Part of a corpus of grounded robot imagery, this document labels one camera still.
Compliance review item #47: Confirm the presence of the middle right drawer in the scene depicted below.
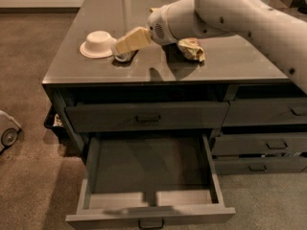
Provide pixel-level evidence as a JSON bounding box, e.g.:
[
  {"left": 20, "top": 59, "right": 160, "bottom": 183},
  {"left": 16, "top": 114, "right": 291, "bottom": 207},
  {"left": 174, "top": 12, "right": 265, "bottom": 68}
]
[{"left": 212, "top": 132, "right": 307, "bottom": 156}]

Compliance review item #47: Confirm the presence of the closed top left drawer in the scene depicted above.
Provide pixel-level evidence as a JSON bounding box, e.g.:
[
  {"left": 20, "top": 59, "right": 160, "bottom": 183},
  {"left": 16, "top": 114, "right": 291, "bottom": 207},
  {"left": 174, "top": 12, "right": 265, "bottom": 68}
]
[{"left": 65, "top": 102, "right": 228, "bottom": 132}]

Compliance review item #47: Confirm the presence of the white upturned bowl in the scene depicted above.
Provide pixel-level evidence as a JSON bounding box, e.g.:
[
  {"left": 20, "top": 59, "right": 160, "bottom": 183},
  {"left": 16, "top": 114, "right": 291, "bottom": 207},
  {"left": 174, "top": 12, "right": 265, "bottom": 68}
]
[{"left": 80, "top": 31, "right": 116, "bottom": 58}]

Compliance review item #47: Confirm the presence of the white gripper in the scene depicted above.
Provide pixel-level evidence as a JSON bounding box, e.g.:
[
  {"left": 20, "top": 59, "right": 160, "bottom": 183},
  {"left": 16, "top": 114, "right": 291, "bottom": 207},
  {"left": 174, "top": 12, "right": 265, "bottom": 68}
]
[{"left": 113, "top": 5, "right": 177, "bottom": 55}]

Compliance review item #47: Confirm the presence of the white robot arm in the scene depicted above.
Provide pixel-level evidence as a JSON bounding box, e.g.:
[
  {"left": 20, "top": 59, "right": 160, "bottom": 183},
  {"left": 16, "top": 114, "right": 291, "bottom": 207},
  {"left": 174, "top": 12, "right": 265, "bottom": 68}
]
[{"left": 111, "top": 0, "right": 307, "bottom": 93}]

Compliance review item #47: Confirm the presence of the dark grey drawer cabinet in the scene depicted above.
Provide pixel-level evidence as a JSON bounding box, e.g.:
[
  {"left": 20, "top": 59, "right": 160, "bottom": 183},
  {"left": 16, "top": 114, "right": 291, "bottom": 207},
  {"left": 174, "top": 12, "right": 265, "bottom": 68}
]
[{"left": 42, "top": 0, "right": 307, "bottom": 161}]

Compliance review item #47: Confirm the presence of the open middle drawer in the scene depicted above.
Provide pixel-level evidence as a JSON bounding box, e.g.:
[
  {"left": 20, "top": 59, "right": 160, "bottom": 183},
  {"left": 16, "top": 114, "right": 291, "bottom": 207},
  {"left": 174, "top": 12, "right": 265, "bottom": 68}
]
[{"left": 66, "top": 135, "right": 235, "bottom": 230}]

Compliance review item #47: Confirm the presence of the orange soda can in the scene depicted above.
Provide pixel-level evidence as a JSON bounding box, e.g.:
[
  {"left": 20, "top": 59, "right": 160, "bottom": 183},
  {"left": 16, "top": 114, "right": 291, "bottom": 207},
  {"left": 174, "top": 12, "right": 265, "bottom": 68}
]
[{"left": 110, "top": 44, "right": 136, "bottom": 63}]

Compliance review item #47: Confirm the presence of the top right drawer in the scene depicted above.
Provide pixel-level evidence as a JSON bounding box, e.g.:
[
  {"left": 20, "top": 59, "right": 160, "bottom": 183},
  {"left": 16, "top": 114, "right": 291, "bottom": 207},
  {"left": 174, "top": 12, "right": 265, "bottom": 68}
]
[{"left": 224, "top": 98, "right": 307, "bottom": 127}]

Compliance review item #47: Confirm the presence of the bottom right drawer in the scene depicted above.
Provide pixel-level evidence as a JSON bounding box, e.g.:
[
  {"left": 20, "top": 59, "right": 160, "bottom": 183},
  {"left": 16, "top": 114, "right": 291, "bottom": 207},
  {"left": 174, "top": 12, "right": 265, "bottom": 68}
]
[{"left": 214, "top": 156, "right": 307, "bottom": 174}]

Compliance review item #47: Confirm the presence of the black bin beside cabinet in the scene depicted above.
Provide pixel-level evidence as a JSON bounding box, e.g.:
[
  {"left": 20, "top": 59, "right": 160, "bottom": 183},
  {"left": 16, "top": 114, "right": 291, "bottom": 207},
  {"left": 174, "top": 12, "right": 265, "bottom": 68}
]
[{"left": 44, "top": 106, "right": 68, "bottom": 139}]

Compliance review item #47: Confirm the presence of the brown chip bag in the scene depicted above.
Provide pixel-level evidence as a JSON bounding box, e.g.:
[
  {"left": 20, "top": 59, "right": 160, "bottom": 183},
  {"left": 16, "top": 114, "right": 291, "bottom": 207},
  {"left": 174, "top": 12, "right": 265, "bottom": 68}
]
[{"left": 149, "top": 7, "right": 206, "bottom": 63}]

